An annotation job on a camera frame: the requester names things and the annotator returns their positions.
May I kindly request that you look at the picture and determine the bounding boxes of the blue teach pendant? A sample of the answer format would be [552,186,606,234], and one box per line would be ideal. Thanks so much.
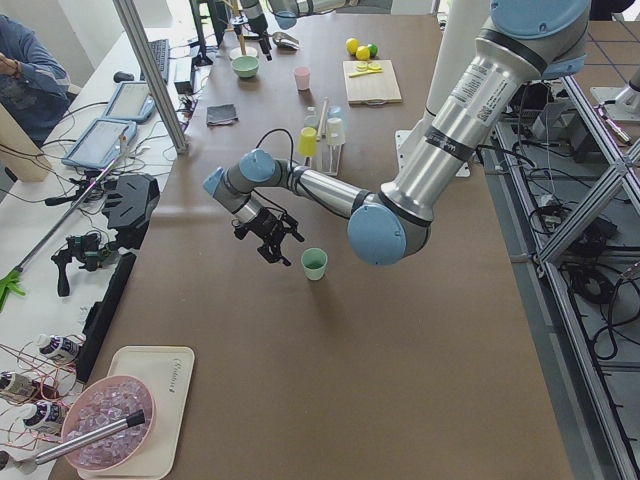
[61,118,137,170]
[104,81,155,123]

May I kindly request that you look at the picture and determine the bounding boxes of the blue teach pendant near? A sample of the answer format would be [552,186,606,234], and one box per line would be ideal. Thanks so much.
[61,118,137,170]

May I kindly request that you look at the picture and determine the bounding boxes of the light blue plastic cup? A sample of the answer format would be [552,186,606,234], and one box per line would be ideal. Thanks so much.
[328,105,343,119]

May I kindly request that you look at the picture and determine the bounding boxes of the green plastic bowl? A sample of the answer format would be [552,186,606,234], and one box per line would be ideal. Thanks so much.
[231,55,259,79]

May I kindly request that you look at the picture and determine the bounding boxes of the grey plastic cup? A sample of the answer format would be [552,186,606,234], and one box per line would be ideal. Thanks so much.
[304,106,319,130]

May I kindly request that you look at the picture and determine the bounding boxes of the metal scoop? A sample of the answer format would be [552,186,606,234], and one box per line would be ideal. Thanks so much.
[271,31,300,51]

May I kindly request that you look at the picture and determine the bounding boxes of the white wire cup holder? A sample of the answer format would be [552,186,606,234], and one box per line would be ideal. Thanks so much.
[302,97,346,177]

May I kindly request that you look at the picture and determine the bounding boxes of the aluminium frame post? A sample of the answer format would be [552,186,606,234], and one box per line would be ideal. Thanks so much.
[113,0,188,155]

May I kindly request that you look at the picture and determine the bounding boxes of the mint green plastic cup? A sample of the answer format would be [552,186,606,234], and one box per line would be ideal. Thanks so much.
[301,247,328,281]

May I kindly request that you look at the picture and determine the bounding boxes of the yellow plastic cup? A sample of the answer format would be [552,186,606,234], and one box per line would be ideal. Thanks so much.
[298,127,317,157]

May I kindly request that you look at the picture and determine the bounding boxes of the blue teach pendant far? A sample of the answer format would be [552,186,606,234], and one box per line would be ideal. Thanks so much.
[104,81,155,123]

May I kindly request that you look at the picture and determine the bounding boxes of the yellow plastic knife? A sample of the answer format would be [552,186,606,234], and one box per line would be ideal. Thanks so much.
[348,69,383,78]

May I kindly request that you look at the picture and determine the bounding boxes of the whole yellow lemon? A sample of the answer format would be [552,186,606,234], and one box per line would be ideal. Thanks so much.
[345,37,360,55]
[355,45,371,61]

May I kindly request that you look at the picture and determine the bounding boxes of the pink bowl of ice cubes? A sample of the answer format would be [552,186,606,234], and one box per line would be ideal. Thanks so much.
[61,375,155,472]

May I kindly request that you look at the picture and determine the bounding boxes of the white plastic cup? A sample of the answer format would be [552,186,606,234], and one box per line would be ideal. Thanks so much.
[325,117,346,146]

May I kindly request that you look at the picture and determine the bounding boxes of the folded grey cloth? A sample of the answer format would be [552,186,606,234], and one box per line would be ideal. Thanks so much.
[206,104,238,126]

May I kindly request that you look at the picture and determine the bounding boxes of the wooden cutting board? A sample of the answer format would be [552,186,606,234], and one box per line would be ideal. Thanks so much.
[342,60,402,105]

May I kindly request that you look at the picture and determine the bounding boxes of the beige plastic tray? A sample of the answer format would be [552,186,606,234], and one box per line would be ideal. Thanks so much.
[62,346,195,479]

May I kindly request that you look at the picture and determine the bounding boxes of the wooden mug tree stand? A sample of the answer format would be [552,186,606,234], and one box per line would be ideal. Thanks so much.
[224,0,259,60]

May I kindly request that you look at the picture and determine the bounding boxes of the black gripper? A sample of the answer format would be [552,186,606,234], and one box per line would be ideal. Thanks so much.
[234,207,304,266]

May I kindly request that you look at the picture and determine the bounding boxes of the pink plastic cup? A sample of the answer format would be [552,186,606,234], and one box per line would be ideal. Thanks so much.
[294,66,311,91]

